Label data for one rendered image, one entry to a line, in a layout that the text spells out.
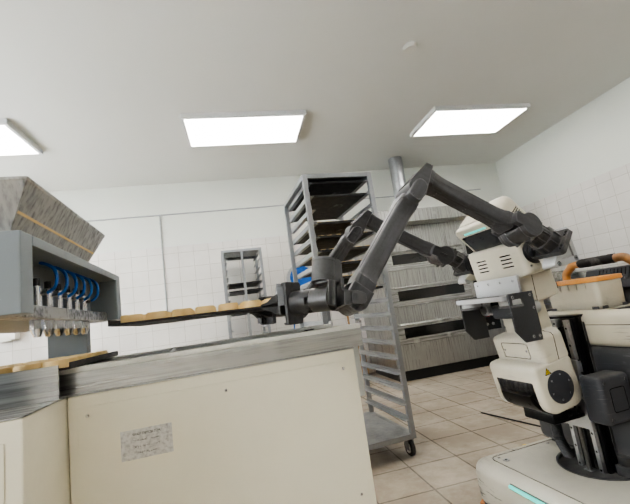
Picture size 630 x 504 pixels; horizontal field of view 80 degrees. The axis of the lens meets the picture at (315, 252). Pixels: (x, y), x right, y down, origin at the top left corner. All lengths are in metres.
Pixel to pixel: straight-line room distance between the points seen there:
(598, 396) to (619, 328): 0.24
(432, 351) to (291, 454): 3.92
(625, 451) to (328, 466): 1.06
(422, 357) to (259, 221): 2.85
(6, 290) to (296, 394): 0.65
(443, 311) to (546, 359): 3.51
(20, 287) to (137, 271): 4.67
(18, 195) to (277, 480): 0.88
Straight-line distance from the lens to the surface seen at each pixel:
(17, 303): 0.89
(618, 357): 1.64
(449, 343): 4.97
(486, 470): 1.81
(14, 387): 1.05
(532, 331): 1.43
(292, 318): 0.91
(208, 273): 5.38
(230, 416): 1.02
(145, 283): 5.49
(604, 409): 1.53
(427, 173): 1.14
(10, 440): 0.90
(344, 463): 1.10
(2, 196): 1.05
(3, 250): 0.91
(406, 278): 4.76
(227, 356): 1.01
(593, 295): 1.69
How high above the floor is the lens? 0.95
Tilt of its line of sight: 9 degrees up
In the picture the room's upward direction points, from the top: 8 degrees counter-clockwise
